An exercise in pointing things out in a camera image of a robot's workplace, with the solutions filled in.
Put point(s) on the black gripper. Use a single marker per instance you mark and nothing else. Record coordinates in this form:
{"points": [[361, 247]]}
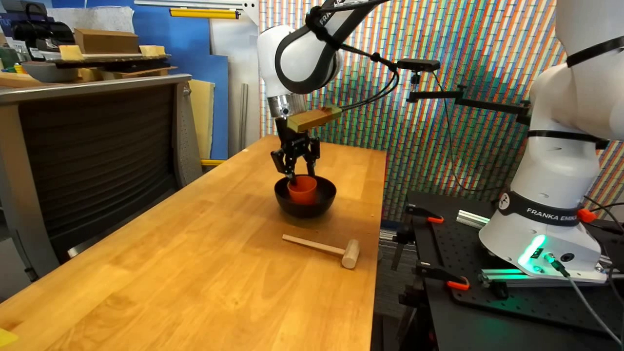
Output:
{"points": [[291, 136]]}

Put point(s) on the orange plastic cup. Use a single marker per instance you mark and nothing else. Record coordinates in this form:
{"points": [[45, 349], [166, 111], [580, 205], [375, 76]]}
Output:
{"points": [[303, 189]]}

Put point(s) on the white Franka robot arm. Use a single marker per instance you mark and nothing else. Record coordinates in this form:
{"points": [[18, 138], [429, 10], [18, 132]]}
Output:
{"points": [[558, 167]]}

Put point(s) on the black bowl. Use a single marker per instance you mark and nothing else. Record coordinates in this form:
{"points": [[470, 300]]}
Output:
{"points": [[305, 206]]}

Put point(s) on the wooden mallet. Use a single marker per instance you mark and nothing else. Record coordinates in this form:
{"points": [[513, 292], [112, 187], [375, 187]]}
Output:
{"points": [[324, 247]]}

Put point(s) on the white panel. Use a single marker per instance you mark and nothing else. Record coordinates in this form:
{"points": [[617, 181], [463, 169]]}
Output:
{"points": [[240, 78]]}

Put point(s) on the tan wooden board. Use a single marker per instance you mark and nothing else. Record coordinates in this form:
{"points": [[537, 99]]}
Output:
{"points": [[201, 117]]}

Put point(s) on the blue board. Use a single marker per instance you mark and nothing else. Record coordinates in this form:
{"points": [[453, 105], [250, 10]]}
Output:
{"points": [[188, 45]]}

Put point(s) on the yellow spirit level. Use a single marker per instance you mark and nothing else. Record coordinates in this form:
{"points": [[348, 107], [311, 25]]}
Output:
{"points": [[203, 11]]}

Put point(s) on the yellow foam sheet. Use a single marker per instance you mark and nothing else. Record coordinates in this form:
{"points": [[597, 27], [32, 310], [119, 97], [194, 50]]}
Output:
{"points": [[151, 50]]}

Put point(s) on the iridescent patterned backdrop panel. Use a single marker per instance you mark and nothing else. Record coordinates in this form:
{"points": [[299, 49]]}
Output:
{"points": [[468, 39]]}

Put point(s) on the brown cardboard box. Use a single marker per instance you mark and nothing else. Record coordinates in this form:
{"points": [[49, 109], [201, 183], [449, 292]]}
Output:
{"points": [[106, 41]]}

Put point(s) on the black equipment on cart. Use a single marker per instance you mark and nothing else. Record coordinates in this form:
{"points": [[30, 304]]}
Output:
{"points": [[39, 27]]}

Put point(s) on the yellow sticky note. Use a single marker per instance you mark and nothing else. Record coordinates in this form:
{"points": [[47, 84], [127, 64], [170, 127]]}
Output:
{"points": [[4, 335]]}

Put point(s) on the tan wrist camera box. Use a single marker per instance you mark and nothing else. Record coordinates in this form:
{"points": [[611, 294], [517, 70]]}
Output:
{"points": [[314, 117]]}

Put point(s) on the black external camera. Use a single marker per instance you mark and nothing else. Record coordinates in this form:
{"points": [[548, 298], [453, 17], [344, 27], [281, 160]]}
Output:
{"points": [[418, 64]]}

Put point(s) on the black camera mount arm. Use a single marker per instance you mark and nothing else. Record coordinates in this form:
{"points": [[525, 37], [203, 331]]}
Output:
{"points": [[468, 97]]}

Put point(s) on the short silver aluminium rail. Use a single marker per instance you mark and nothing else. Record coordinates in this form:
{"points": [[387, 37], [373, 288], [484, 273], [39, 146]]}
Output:
{"points": [[470, 218]]}

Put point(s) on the long aluminium base rail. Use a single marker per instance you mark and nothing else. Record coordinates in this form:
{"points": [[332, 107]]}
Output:
{"points": [[507, 275]]}

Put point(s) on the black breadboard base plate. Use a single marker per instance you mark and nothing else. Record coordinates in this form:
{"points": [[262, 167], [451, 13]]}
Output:
{"points": [[494, 312]]}

